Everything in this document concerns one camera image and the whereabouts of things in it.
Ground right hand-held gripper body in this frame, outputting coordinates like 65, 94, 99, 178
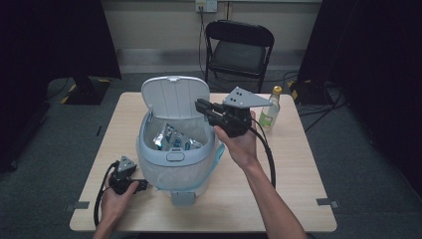
210, 86, 274, 139

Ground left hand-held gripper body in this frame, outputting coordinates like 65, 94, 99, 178
107, 155, 138, 196

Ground clear plastic bottle yellow cap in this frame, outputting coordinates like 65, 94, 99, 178
258, 85, 284, 131

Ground white grey-blue lidded trash can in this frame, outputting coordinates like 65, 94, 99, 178
135, 75, 227, 208

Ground person's left hand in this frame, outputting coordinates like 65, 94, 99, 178
100, 180, 140, 227

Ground person's right hand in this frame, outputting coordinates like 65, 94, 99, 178
212, 111, 262, 171

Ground silver blue foil wrapper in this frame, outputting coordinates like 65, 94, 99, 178
151, 121, 204, 152

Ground grey tape tab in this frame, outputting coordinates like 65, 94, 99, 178
64, 200, 91, 213
316, 197, 340, 210

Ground black folding chair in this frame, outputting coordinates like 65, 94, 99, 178
203, 19, 276, 95

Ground black stand base striped tape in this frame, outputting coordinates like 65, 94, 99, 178
59, 76, 111, 107
287, 79, 333, 107

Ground dark curtain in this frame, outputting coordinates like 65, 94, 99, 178
296, 0, 422, 197
0, 0, 123, 174

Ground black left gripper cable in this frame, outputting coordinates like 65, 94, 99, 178
93, 160, 119, 228

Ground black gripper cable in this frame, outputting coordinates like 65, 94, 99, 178
93, 160, 119, 228
249, 118, 278, 190

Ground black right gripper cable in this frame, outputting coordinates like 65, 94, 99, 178
249, 118, 278, 190

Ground black wall socket cable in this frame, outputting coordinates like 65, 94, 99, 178
197, 6, 213, 81

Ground black floor cables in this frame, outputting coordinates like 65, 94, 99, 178
298, 81, 348, 133

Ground white wall socket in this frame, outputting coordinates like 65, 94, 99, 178
194, 0, 219, 14

